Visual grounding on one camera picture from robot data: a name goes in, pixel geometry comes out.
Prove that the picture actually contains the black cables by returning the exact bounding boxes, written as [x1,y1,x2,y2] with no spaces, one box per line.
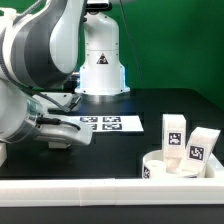
[36,93,83,132]

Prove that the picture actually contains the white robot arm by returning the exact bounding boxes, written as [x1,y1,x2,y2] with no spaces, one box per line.
[0,0,130,145]

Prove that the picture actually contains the white obstacle wall frame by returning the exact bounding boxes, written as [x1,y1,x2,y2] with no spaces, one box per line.
[0,156,224,208]

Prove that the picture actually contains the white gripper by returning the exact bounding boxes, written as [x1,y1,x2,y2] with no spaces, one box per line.
[36,115,93,145]

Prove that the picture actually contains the white round stool seat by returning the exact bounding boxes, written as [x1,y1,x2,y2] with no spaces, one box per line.
[142,150,214,179]

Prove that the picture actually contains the white block at left edge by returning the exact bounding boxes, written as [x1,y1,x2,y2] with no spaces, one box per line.
[0,143,7,167]

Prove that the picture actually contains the white sheet with markers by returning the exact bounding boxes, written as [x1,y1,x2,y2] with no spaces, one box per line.
[70,115,144,132]

